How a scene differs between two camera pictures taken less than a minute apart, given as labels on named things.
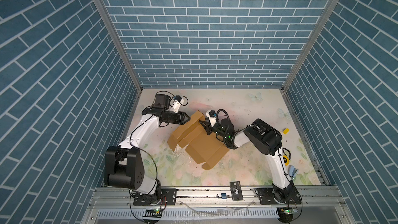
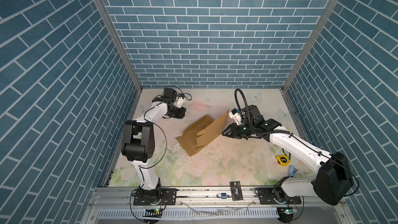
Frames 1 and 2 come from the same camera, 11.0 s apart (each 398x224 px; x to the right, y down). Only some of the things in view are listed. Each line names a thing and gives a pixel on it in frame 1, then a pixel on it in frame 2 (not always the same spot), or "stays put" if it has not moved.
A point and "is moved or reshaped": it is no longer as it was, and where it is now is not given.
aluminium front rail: (217, 197) stays put
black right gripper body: (217, 130) -> (245, 129)
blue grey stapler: (292, 170) stays put
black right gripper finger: (206, 124) -> (230, 130)
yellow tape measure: (285, 160) stays put
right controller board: (286, 214) stays put
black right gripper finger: (207, 126) -> (227, 133)
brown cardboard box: (200, 145) is moved or reshaped
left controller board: (153, 213) stays put
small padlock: (222, 195) stays put
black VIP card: (236, 191) stays put
